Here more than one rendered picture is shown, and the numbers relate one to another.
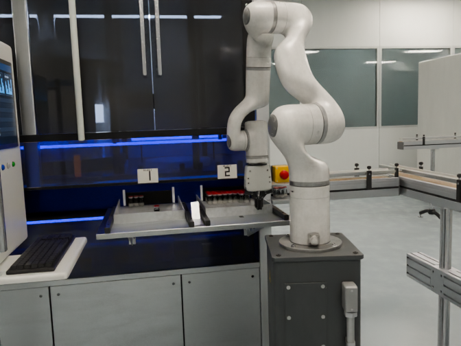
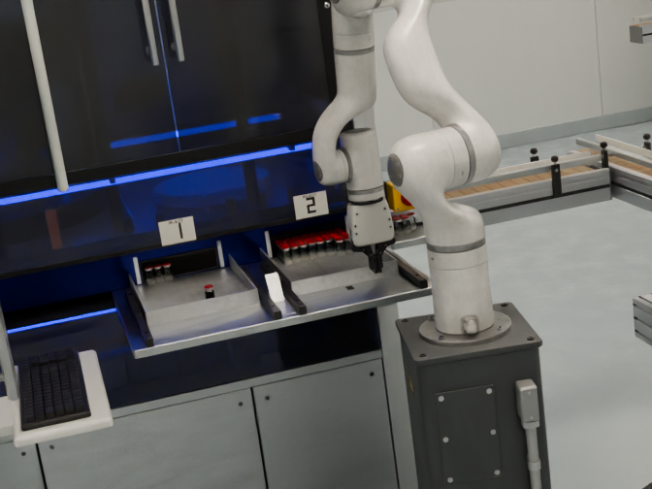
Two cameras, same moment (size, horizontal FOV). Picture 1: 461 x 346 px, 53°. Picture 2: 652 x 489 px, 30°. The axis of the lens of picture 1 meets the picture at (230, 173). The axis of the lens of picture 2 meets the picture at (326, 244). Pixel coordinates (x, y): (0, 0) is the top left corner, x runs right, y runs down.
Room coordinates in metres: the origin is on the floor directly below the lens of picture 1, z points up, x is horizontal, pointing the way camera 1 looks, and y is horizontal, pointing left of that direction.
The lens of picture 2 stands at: (-0.97, 0.16, 1.74)
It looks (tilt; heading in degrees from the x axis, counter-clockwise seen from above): 16 degrees down; 357
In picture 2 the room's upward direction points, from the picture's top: 8 degrees counter-clockwise
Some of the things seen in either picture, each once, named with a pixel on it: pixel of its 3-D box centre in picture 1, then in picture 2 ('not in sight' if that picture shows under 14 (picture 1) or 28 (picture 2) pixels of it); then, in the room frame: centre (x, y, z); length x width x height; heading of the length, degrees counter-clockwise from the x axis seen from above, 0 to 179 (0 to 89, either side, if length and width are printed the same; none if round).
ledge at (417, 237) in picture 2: (282, 199); (407, 236); (2.10, -0.23, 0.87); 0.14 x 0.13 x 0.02; 10
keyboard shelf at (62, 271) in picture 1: (36, 259); (40, 399); (1.54, 0.68, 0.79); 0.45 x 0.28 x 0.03; 10
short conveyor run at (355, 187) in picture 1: (328, 182); (486, 191); (2.25, -0.48, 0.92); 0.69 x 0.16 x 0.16; 100
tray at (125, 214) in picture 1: (149, 208); (191, 287); (1.84, 0.33, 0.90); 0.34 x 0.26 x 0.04; 10
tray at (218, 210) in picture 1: (231, 202); (326, 260); (1.90, 0.00, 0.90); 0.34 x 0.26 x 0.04; 10
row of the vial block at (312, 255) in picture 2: (228, 198); (316, 248); (1.98, 0.02, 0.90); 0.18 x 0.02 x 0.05; 100
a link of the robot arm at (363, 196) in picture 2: (257, 159); (367, 192); (1.73, -0.10, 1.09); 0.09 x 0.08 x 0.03; 100
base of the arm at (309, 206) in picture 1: (309, 214); (461, 287); (1.37, -0.24, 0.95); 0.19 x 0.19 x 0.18
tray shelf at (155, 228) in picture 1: (193, 215); (268, 292); (1.80, 0.15, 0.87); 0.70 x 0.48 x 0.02; 100
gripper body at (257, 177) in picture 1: (257, 176); (369, 218); (1.73, -0.10, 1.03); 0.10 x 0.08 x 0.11; 100
